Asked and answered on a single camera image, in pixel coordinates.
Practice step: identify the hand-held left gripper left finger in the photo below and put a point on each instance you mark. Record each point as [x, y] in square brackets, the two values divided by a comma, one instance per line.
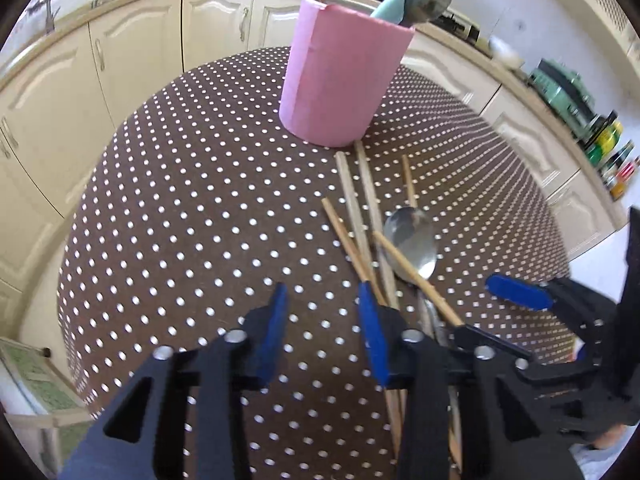
[272, 330]

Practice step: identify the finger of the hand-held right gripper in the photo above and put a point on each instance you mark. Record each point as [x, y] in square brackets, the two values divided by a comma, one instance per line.
[480, 336]
[520, 292]

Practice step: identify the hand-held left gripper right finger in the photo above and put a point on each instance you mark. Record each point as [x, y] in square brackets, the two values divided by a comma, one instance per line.
[372, 330]

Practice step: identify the metal spoon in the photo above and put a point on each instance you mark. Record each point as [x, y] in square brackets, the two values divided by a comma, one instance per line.
[410, 240]

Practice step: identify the pink cup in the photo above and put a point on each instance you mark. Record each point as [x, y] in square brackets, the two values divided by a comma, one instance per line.
[335, 75]

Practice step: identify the person's right hand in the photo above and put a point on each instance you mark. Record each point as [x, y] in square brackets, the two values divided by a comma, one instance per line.
[610, 439]

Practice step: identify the polka dot round table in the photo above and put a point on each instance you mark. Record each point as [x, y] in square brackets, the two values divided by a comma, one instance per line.
[200, 210]

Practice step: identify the dark sauce bottle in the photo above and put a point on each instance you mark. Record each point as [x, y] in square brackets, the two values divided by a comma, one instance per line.
[617, 160]

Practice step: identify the green bottle yellow cap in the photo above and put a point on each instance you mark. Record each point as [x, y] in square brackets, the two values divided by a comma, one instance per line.
[605, 145]

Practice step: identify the dark glass bottle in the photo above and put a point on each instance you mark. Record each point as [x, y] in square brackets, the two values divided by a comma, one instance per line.
[600, 127]

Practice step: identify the green electric cooker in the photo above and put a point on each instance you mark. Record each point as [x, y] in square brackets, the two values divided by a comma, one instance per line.
[560, 90]

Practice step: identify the white bowl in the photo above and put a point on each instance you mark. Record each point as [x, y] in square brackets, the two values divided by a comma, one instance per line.
[505, 50]

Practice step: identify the green patterned stool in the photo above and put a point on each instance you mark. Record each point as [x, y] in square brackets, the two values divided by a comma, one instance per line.
[25, 375]

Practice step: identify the cream lattice door cabinet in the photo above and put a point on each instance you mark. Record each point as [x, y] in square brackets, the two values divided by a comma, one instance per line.
[600, 0]

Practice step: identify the cream base cabinet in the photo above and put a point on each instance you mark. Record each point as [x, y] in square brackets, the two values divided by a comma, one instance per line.
[135, 35]

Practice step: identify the steel faucet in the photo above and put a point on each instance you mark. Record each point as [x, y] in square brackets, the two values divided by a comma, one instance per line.
[48, 10]

